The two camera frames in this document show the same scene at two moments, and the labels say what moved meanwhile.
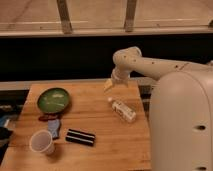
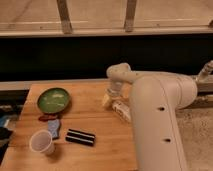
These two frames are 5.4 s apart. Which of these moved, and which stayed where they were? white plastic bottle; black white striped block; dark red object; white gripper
Moved: white gripper
Stayed: black white striped block; dark red object; white plastic bottle
